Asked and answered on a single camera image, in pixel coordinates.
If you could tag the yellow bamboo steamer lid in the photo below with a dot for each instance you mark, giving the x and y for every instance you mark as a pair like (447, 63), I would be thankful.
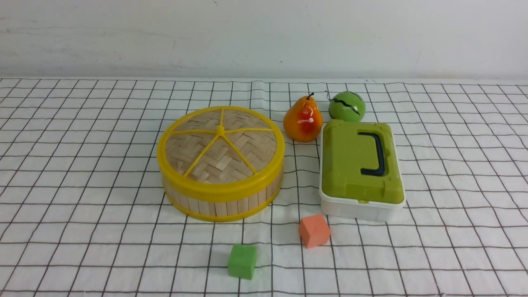
(220, 154)

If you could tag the bamboo steamer basket yellow rim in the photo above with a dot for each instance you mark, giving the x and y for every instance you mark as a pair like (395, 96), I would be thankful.
(224, 211)

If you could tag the green lid white plastic box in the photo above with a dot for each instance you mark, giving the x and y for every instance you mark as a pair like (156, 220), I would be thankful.
(359, 175)

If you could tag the orange yellow toy pear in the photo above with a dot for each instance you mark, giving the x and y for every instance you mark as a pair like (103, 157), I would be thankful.
(303, 121)

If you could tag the green toy watermelon ball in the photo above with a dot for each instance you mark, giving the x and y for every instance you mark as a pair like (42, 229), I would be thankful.
(347, 106)

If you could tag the orange foam cube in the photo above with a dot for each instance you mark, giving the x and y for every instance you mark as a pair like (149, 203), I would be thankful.
(314, 231)

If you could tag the green foam cube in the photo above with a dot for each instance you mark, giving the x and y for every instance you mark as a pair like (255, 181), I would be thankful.
(242, 261)

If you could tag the white black grid tablecloth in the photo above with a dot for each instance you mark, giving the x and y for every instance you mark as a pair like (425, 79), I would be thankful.
(83, 213)

